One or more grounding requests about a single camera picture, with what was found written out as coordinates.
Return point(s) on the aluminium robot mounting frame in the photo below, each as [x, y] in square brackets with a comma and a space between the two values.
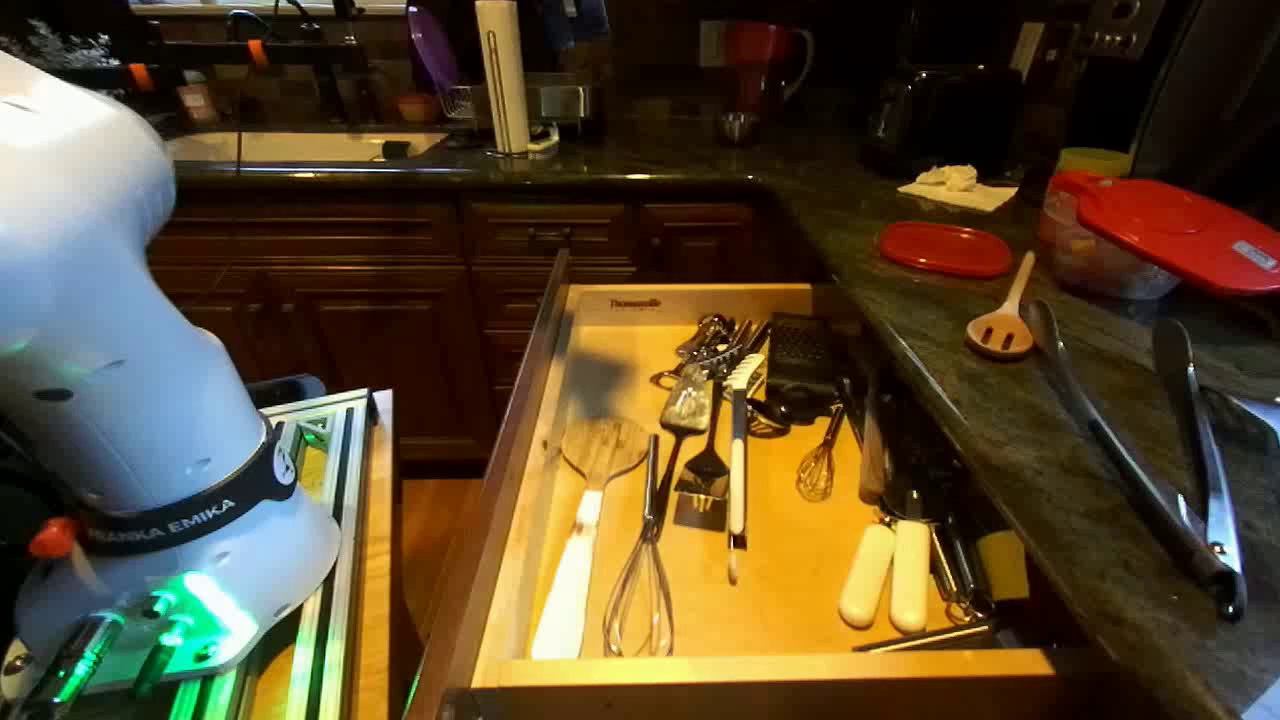
[348, 532]

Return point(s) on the clear plastic container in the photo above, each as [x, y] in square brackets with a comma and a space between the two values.
[1093, 260]

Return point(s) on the purple utensil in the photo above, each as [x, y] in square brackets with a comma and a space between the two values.
[430, 46]

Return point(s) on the red mug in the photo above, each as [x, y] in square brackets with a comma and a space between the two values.
[762, 63]

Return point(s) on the long metal tongs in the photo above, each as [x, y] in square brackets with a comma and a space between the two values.
[1135, 466]

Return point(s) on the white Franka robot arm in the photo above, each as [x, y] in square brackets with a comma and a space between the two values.
[93, 333]

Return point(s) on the black box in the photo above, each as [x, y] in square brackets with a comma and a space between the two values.
[803, 353]

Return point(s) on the wooden slotted spoon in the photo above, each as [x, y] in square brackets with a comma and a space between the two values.
[1000, 330]

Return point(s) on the white paper napkin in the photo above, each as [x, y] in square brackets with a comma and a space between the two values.
[956, 188]

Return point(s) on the white wall outlet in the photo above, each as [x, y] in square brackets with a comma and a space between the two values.
[1025, 51]

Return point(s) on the orange and green cup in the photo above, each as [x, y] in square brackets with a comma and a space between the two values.
[1098, 161]

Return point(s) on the small black spatula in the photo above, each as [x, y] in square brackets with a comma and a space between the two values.
[702, 473]

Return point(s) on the small metal whisk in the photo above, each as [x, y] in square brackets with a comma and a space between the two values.
[818, 473]

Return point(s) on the large metal whisk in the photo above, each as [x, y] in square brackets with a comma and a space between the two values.
[650, 494]

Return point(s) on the dark wood sink cabinets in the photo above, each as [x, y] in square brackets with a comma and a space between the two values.
[372, 306]

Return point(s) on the yellow block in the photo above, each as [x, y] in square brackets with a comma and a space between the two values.
[1000, 565]

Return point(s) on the open wooden kitchen drawer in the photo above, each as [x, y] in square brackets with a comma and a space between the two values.
[786, 560]

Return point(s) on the silver black coffee maker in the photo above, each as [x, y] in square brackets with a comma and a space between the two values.
[1123, 26]

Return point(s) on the round red lid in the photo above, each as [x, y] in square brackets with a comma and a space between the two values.
[944, 249]

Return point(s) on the metal slotted turner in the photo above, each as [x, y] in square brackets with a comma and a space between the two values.
[685, 402]

